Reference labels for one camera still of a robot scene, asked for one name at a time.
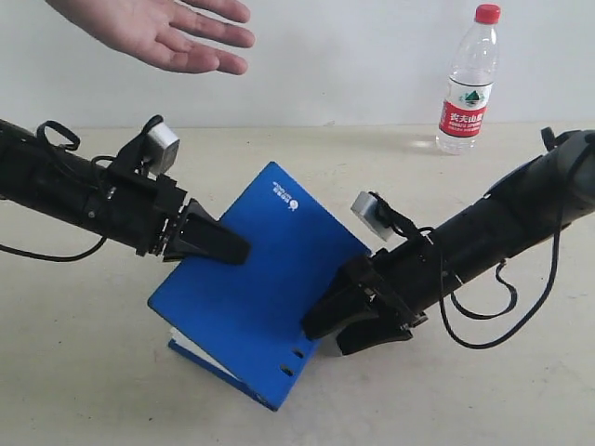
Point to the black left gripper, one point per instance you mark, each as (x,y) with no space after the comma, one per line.
(140,211)

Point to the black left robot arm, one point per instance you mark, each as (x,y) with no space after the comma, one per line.
(41,171)

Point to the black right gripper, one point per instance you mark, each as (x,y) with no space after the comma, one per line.
(379,299)

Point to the blue ring-bound notebook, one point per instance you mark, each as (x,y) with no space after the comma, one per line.
(242,323)

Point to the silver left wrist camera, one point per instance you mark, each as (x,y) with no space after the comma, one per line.
(160,148)

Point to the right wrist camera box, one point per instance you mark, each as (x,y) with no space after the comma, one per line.
(372,213)

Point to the person's bare hand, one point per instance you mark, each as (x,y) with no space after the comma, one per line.
(168,35)

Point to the clear water bottle red label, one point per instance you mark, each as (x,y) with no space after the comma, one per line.
(470,83)

